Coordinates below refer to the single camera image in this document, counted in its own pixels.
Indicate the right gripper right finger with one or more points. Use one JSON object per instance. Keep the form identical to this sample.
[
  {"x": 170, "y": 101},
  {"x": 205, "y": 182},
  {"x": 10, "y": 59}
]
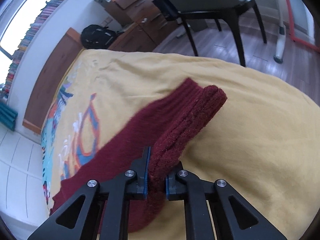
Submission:
[{"x": 215, "y": 210}]

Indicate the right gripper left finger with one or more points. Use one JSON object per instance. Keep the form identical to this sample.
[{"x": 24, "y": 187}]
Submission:
[{"x": 99, "y": 210}]

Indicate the maroon knit sweater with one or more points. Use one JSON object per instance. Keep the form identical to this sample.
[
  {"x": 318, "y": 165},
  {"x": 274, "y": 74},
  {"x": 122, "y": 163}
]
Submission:
[{"x": 166, "y": 125}]

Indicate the white wardrobe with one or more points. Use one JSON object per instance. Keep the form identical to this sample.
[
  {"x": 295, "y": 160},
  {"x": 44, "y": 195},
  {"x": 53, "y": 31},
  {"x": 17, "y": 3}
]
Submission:
[{"x": 23, "y": 205}]

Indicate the yellow printed bedspread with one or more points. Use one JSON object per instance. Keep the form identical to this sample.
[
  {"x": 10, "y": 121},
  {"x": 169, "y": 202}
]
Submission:
[{"x": 264, "y": 140}]

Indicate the teal curtain left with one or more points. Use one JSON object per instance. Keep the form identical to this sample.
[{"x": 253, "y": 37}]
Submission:
[{"x": 8, "y": 116}]

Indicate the wooden drawer chest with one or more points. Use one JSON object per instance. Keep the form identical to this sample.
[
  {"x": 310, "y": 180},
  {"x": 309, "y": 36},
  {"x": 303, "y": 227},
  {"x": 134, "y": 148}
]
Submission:
[{"x": 144, "y": 26}]

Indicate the wooden headboard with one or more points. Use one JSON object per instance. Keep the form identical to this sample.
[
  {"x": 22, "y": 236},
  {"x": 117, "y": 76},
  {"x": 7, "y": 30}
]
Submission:
[{"x": 49, "y": 79}]

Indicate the white stand leg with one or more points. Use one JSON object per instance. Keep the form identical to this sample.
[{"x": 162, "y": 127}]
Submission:
[{"x": 281, "y": 40}]

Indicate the black backpack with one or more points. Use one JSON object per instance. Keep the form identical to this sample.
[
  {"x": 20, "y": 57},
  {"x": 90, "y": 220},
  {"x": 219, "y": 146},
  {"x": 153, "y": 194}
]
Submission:
[{"x": 97, "y": 37}]

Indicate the black chair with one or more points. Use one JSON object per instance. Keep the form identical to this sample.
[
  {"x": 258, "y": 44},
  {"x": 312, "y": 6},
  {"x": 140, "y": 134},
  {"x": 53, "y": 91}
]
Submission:
[{"x": 227, "y": 10}]

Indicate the row of books shelf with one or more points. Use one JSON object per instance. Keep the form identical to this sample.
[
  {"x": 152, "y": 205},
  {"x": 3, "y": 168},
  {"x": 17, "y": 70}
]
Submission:
[{"x": 19, "y": 34}]

